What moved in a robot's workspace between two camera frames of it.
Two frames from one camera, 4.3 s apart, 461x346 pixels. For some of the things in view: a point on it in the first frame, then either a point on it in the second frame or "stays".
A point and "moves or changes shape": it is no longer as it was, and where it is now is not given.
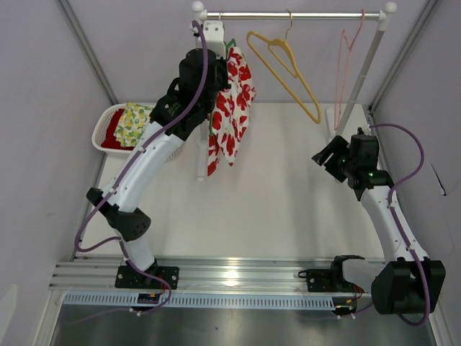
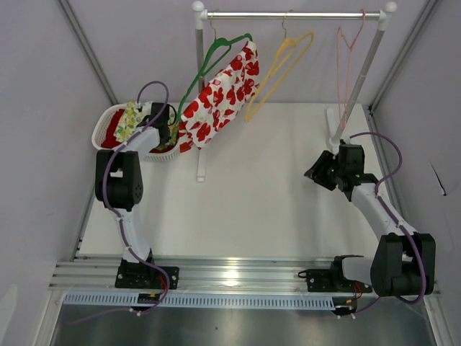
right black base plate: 328,280 stays
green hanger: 231,42 moves or changes shape
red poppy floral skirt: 230,112 moves or changes shape
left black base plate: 127,277 stays
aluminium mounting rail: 207,277 stays
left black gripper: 222,65 -> 165,142
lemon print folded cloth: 132,123 stays
